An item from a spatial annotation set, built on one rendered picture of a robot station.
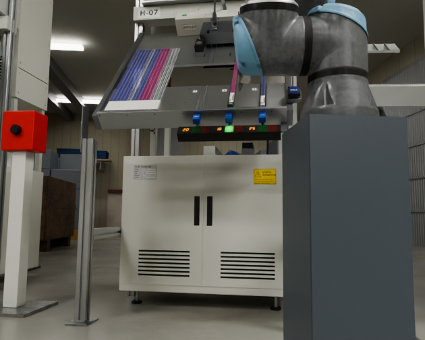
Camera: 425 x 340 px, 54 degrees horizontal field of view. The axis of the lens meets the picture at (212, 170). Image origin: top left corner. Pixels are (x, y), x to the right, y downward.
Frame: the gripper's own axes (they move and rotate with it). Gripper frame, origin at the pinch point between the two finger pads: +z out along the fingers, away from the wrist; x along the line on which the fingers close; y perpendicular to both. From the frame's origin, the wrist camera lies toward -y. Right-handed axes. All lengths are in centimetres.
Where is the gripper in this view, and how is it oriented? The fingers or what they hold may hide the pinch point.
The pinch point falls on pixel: (257, 82)
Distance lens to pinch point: 139.5
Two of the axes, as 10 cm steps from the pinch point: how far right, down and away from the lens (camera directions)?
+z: 1.1, 7.2, 6.9
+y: 4.8, 5.7, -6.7
